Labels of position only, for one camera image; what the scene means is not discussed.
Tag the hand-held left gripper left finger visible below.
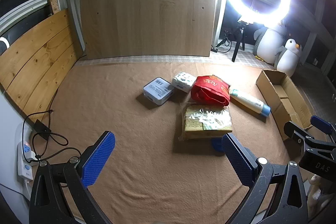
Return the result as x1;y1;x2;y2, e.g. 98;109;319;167
29;131;116;224

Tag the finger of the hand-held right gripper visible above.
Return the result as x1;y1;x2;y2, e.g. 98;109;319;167
310;115;336;140
283;121;318;147

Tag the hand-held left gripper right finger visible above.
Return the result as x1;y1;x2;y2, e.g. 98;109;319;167
222;133;308;224

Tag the blue round lid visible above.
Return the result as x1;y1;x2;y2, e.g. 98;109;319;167
212;138;226;154

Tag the cardboard box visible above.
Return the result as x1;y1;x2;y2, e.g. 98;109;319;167
256;69;314;142

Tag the clear pack of noodle blocks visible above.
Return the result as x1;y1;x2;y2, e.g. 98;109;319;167
178;103;234;141

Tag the white bottle with blue cap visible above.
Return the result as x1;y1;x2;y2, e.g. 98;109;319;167
229;88;271;117

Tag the red bag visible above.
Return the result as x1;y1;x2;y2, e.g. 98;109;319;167
190;75;231;106

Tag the black adapter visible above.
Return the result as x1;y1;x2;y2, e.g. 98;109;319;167
33;119;52;140

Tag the small penguin plush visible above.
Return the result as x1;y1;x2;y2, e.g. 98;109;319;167
274;38;302;77

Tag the white power strip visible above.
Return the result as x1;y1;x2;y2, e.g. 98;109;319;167
16;122;40;184

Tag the white box with grey base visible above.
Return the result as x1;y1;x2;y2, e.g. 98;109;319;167
143;77;175;106

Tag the large penguin plush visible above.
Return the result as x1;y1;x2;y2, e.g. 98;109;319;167
253;18;287;65

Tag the patterned tissue pack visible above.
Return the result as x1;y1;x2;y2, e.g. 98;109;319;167
172;71;197;93

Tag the black tripod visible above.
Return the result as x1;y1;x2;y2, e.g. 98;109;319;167
214;21;247;63

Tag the checked mat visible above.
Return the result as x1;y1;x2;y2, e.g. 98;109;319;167
76;52;279;67

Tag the pine wood headboard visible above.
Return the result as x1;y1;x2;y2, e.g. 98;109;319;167
0;7;84;117

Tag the light wood panel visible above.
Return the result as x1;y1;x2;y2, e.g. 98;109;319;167
79;0;218;60

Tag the black cable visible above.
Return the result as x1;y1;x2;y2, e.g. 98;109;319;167
22;109;83;161

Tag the white door frame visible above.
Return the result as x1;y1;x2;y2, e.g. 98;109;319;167
211;0;229;50

